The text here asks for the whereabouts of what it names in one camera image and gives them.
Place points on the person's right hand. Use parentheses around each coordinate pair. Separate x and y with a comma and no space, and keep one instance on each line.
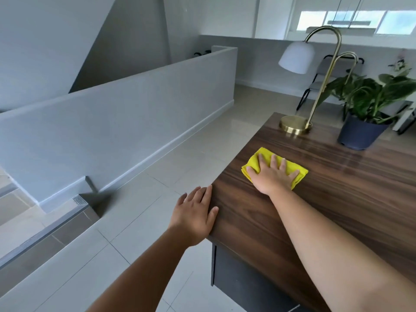
(271,180)

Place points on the person's left hand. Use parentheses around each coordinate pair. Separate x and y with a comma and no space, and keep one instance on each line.
(191,220)

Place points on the person's right middle finger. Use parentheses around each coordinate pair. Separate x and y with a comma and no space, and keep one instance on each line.
(274,161)

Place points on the person's right thumb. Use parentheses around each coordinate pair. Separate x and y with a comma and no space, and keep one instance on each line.
(252,172)

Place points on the person's left little finger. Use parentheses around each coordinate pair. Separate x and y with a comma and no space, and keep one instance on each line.
(182,198)

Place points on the person's left thumb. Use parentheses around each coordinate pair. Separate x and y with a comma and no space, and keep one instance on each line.
(213,217)

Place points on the person's right little finger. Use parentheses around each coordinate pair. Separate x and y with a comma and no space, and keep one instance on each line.
(293,176)

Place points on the yellow cleaning cloth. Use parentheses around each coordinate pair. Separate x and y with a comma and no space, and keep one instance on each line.
(297,170)

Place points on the person's right forearm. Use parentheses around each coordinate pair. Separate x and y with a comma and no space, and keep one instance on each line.
(331,250)

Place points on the person's left forearm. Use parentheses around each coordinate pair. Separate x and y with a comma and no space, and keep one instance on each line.
(146,276)

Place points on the dark grey desk cabinet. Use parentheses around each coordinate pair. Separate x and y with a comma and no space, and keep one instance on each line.
(247,282)

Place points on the dark blue plant pot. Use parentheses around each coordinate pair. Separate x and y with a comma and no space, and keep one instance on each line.
(360,134)

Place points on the small floor vent grille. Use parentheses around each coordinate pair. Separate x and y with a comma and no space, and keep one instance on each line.
(79,200)

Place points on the brass lamp with white shade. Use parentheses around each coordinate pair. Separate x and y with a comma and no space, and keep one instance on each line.
(297,56)

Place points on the green leafy plant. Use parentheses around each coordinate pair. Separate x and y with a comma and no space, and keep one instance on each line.
(367,94)

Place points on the white furniture with black legs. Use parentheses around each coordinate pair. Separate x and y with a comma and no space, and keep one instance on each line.
(403,121)

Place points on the grey metal stair nosing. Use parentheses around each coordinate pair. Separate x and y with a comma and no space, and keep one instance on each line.
(45,233)

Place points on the hanging bar pendant light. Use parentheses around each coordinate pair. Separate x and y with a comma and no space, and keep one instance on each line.
(344,29)

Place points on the white flowering plant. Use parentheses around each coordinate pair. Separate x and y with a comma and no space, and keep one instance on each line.
(400,65)

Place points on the black frame chair grey seat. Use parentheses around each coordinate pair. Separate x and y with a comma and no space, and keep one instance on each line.
(320,73)

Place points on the window with white frame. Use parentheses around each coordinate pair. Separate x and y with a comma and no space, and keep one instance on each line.
(395,22)

